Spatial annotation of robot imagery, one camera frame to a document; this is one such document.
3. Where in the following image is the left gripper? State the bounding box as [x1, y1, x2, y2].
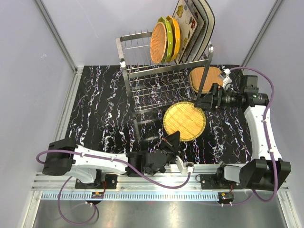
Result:
[161, 132, 185, 165]

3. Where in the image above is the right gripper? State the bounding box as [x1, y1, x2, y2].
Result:
[194, 83, 242, 114]

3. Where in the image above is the round green-rim bamboo plate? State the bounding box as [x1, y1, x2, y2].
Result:
[163, 102, 207, 142]

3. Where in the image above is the orange rounded-square wicker plate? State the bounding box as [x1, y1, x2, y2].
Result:
[189, 66, 223, 94]

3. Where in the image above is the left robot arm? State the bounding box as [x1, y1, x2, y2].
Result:
[42, 131, 180, 189]

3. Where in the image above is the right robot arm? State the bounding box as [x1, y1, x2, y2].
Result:
[195, 75, 291, 191]

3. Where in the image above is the stainless steel dish rack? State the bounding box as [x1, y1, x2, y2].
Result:
[115, 32, 213, 117]

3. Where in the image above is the green ceramic plate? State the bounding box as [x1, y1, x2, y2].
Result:
[158, 17, 173, 63]

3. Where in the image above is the orange ceramic plate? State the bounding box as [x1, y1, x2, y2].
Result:
[166, 15, 181, 61]

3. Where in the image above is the round brown wicker plate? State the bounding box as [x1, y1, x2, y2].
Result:
[150, 22, 167, 64]

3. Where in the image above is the cream floral square plate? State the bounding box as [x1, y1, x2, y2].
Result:
[173, 0, 204, 64]

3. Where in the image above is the black rimmed square plate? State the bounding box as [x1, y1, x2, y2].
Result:
[193, 0, 215, 61]

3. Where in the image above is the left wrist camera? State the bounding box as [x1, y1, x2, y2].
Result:
[176, 156, 194, 175]

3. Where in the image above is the aluminium mounting rail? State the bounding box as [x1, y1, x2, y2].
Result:
[32, 163, 289, 190]

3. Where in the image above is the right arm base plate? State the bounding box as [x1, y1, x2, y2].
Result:
[199, 174, 221, 190]

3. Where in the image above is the slotted cable duct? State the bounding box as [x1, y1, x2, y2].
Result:
[42, 191, 219, 201]

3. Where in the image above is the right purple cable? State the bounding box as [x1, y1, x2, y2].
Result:
[229, 66, 277, 202]

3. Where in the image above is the purple cable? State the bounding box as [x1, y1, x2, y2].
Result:
[229, 66, 277, 202]
[36, 150, 192, 226]

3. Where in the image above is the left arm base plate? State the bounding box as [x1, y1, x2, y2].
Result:
[75, 174, 118, 190]

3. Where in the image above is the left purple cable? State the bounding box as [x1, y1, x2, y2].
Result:
[36, 150, 192, 226]

